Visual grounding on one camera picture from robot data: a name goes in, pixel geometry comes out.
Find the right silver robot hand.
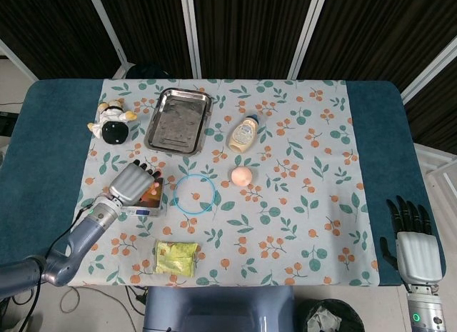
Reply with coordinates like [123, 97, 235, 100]
[379, 195, 446, 285]

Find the small digital kitchen scale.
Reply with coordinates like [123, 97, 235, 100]
[121, 177, 168, 218]

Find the peach coloured ball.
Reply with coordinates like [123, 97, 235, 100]
[231, 166, 254, 187]

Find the thin blue plastic ring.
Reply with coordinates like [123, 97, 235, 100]
[174, 173, 216, 215]

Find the stainless steel tray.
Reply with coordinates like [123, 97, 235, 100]
[144, 88, 214, 157]

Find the yellow-green snack packet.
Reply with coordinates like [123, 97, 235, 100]
[154, 241, 199, 276]

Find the black cloth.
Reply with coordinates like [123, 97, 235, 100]
[124, 63, 172, 80]

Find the dark folding screen white frame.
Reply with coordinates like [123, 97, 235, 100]
[0, 0, 457, 147]

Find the cream sauce squeeze bottle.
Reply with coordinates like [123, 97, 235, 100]
[227, 114, 260, 154]

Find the black waste bin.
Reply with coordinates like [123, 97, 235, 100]
[296, 298, 366, 332]

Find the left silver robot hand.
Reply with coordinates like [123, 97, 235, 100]
[108, 159, 164, 206]

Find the small pink orange toy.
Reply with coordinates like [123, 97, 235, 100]
[139, 181, 161, 206]

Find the black white plush toy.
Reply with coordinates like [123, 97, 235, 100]
[87, 99, 139, 146]

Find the floral leaf print tablecloth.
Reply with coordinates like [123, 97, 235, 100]
[59, 78, 380, 287]

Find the grey floor cable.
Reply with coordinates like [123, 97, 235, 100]
[59, 285, 146, 315]

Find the teal table cover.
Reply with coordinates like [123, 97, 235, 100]
[0, 79, 447, 288]

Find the blue-grey robot torso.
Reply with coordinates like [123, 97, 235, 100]
[142, 286, 296, 332]

